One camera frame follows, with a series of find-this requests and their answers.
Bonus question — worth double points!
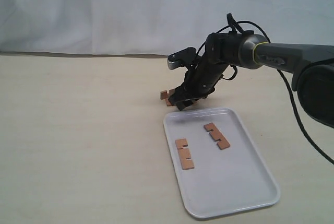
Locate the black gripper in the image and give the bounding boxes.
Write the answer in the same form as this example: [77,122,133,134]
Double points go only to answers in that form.
[169,54,229,111]

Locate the black cable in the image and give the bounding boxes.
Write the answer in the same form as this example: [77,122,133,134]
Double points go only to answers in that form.
[195,13,334,164]

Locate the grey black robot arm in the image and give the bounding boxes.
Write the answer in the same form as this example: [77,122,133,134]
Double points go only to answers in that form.
[168,31,333,127]

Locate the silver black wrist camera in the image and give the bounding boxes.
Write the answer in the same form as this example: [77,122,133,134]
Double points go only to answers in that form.
[167,47,199,70]

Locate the white plastic tray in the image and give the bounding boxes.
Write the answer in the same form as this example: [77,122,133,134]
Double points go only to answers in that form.
[163,108,281,219]

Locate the white backdrop cloth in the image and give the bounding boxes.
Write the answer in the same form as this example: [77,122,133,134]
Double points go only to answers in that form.
[1,0,333,55]

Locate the notched wooden plank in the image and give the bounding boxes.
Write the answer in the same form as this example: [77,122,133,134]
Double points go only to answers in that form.
[165,98,176,107]
[204,122,230,150]
[175,138,195,170]
[160,89,175,100]

